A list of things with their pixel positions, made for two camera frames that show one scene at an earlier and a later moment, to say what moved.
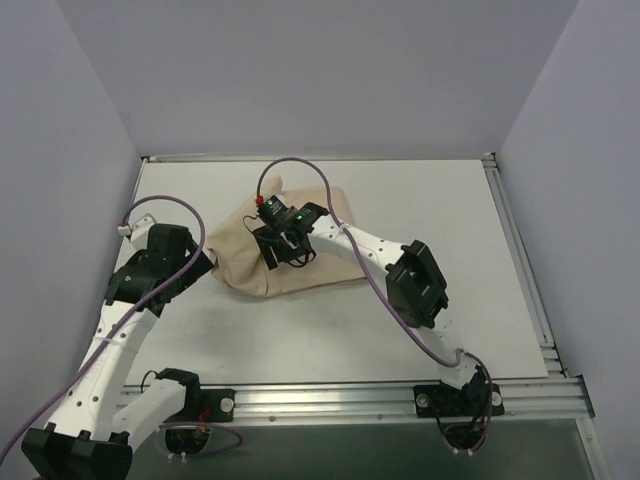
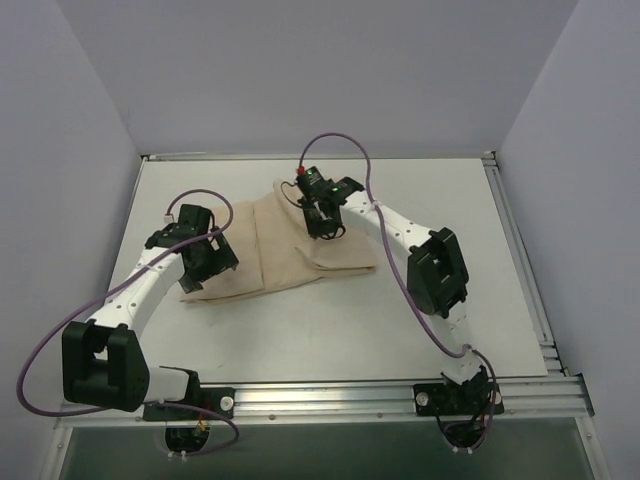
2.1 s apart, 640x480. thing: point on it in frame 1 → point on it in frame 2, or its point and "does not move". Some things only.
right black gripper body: [282, 242] → [323, 216]
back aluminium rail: [324, 156] does not move
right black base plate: [445, 401] does not move
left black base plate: [214, 405] does not move
